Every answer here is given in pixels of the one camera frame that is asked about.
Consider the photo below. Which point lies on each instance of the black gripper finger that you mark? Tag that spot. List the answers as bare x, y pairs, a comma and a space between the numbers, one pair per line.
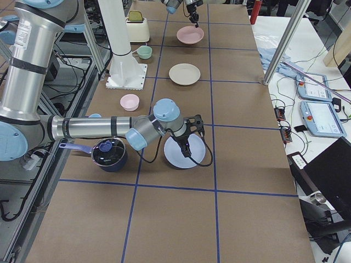
185, 149
194, 18

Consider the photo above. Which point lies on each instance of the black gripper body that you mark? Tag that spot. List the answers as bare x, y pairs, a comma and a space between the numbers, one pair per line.
191, 7
182, 141

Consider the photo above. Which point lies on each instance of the light blue plate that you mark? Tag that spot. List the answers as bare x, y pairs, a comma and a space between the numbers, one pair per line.
175, 157

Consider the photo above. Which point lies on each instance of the pink plate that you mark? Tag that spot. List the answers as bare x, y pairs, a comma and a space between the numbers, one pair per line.
190, 35

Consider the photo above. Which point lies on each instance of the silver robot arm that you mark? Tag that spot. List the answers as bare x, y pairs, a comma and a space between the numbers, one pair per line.
173, 5
23, 129

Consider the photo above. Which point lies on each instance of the cream plate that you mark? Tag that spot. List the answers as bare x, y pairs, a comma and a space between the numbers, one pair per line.
184, 74

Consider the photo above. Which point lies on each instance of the cream toaster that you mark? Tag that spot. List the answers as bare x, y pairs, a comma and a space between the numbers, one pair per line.
137, 27

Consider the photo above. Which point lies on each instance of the green bowl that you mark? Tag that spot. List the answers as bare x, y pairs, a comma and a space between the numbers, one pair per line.
144, 52

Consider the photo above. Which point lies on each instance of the red cylinder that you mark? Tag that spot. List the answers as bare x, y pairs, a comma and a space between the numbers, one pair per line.
255, 11

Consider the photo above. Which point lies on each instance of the pink bowl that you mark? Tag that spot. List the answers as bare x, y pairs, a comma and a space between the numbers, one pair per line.
129, 102

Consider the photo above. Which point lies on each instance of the dark blue pot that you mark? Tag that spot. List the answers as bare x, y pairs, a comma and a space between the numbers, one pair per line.
87, 149

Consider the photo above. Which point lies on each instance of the glass pot lid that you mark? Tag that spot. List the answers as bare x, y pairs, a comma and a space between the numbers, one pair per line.
108, 152

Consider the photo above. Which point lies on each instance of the light blue cup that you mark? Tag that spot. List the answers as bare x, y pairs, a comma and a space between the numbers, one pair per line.
95, 115

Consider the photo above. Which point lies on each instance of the light blue cloth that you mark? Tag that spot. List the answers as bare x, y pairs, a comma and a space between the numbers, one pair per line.
266, 56

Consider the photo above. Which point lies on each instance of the teach pendant far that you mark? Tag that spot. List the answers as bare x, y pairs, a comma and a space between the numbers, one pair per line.
309, 90

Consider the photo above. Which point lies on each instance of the teach pendant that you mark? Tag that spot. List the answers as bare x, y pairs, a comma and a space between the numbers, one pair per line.
309, 90
321, 119

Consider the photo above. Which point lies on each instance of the teach pendant near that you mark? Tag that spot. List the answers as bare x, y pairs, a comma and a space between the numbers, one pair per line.
321, 119

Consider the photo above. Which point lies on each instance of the black laptop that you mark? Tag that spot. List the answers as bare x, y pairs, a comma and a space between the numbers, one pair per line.
329, 173

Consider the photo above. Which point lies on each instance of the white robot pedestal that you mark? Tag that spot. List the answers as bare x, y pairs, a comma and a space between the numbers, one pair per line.
125, 72

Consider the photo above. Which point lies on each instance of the aluminium frame post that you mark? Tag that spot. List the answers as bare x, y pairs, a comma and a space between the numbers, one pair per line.
291, 27

